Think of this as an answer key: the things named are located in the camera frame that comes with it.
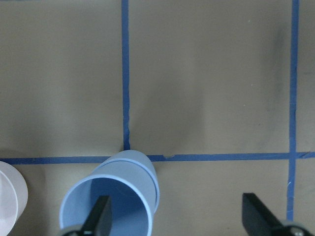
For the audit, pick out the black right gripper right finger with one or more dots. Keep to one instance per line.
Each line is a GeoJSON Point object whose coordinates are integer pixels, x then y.
{"type": "Point", "coordinates": [258, 220]}

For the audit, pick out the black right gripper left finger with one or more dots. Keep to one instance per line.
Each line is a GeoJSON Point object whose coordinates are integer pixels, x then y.
{"type": "Point", "coordinates": [98, 222]}

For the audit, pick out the light blue cup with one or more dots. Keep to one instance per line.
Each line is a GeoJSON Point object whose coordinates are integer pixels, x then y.
{"type": "Point", "coordinates": [132, 188]}

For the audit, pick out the darker blue cup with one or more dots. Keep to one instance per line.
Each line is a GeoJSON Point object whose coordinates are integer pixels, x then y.
{"type": "Point", "coordinates": [142, 161]}

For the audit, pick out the pink bowl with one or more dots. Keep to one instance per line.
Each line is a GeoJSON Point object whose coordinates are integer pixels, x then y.
{"type": "Point", "coordinates": [13, 197]}

